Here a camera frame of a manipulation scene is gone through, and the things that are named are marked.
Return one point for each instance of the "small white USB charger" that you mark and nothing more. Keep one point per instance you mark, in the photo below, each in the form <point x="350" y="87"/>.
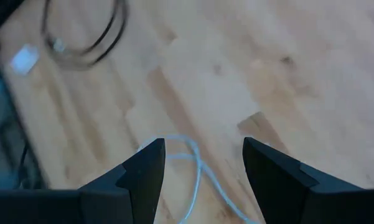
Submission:
<point x="24" y="59"/>

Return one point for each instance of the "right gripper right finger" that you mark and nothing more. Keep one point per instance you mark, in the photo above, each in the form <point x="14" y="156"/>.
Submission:
<point x="283" y="189"/>

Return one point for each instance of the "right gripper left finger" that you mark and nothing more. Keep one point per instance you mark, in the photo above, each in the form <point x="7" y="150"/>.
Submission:
<point x="137" y="186"/>

